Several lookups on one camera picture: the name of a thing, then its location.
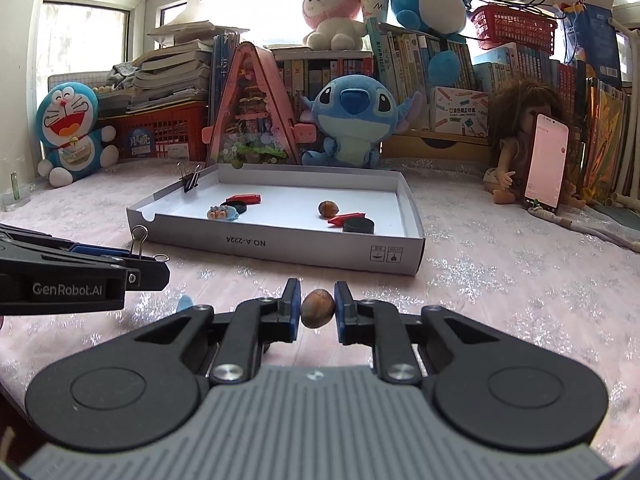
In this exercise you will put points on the pink rabbit plush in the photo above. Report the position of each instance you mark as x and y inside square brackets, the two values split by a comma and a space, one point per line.
[332, 5]

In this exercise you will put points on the white pipe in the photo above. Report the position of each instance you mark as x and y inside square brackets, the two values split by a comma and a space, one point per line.
[625, 200]

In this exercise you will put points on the blue alien plush toy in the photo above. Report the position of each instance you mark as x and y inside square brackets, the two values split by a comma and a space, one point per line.
[355, 120]

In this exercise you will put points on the pink snowflake blanket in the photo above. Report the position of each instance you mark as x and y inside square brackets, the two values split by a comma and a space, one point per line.
[500, 285]

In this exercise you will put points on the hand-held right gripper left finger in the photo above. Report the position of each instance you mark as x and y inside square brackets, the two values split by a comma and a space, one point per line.
[292, 310]

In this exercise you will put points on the brown acorn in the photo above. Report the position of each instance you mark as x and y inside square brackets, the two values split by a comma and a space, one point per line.
[316, 308]
[328, 209]

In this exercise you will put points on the white shallow cardboard box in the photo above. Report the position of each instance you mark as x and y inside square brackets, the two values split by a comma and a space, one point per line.
[280, 210]

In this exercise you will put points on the stack of papers and books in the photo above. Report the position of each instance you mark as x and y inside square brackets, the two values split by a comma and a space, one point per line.
[170, 70]

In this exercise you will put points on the blue round plush toy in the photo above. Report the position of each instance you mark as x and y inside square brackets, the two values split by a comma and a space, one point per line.
[425, 0]

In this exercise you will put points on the red plastic crate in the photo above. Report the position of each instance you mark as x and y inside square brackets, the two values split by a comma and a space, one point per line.
[155, 135]

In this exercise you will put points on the small clear bottle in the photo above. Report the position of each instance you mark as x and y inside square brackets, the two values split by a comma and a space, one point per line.
[15, 187]

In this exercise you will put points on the glossy picture books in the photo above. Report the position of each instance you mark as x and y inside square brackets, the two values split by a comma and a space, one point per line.
[605, 135]

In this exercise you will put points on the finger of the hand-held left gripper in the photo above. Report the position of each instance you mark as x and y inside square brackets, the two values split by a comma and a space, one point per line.
[75, 262]
[95, 249]

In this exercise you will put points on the blue robot cat plush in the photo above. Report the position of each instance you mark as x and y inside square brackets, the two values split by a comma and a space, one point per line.
[70, 130]

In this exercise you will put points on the red plastic basket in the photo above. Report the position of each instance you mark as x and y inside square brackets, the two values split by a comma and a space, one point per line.
[515, 27]

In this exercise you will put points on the brown-haired doll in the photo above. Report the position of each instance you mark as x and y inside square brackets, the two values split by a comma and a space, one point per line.
[515, 115]

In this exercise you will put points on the black round puck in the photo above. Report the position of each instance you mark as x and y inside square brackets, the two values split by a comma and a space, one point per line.
[358, 225]
[239, 206]

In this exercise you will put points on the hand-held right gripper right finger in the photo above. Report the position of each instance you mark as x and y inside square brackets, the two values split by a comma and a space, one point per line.
[342, 310]

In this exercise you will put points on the blue cardboard box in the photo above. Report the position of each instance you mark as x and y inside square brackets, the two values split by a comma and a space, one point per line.
[595, 45]

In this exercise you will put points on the pink triangular miniature house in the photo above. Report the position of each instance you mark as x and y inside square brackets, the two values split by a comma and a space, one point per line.
[250, 110]

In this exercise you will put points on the smartphone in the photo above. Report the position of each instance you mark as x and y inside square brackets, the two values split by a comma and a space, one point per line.
[546, 165]

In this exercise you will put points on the wooden drawer organizer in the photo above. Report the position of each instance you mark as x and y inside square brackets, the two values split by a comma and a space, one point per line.
[435, 145]

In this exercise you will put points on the white printer box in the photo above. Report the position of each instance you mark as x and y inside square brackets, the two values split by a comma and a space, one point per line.
[460, 112]

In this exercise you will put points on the black binder clip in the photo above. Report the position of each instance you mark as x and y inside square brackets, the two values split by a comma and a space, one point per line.
[191, 182]
[142, 258]

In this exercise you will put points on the row of upright books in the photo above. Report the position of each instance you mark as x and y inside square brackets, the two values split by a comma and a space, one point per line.
[400, 55]

